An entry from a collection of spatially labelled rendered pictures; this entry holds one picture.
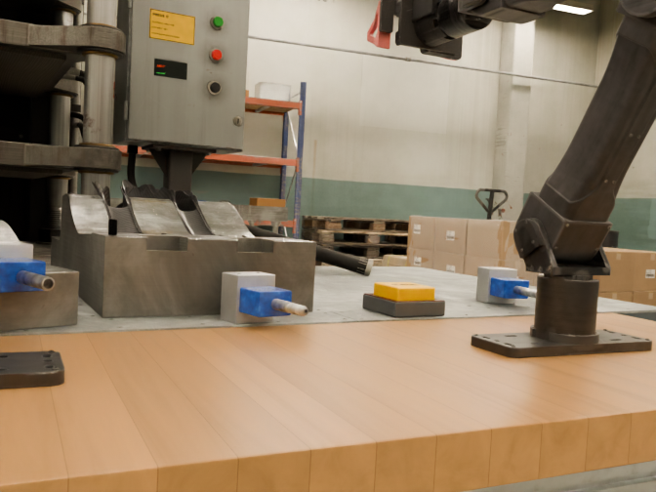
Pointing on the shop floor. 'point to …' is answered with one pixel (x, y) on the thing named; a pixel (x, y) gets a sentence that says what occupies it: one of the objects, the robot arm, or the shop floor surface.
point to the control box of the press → (181, 83)
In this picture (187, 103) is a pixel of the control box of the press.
